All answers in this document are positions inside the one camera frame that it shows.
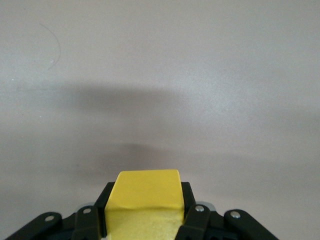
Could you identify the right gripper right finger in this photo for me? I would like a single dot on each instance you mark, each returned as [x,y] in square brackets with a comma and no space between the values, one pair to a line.
[207,227]

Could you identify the yellow cube block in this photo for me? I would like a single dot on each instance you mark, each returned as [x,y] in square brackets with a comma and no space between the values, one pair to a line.
[145,192]

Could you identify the brown table mat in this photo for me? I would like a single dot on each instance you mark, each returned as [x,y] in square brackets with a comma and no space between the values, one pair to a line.
[160,75]

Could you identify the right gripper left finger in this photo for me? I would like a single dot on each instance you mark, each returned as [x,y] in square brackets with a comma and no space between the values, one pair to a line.
[82,225]

